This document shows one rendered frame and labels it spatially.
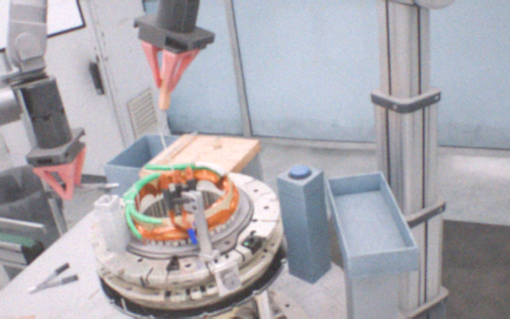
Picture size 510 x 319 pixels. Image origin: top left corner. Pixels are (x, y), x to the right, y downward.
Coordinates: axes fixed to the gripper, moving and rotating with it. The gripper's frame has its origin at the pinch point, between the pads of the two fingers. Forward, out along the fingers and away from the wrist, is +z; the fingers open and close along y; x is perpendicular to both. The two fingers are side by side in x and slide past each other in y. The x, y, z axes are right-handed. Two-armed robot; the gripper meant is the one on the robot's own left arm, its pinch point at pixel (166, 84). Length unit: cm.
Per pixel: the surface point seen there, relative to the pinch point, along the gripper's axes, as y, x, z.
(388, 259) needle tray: 39.0, 7.2, 15.3
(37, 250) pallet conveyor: -51, 26, 78
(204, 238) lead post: 15.0, -7.2, 16.5
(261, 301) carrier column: 23.2, 2.8, 31.3
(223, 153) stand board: -2.5, 31.0, 25.5
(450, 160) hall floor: 39, 249, 98
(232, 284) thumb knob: 21.2, -7.8, 21.1
